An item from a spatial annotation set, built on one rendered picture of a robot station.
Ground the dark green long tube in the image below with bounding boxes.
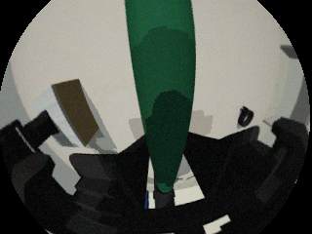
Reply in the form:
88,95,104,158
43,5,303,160
125,0,196,192

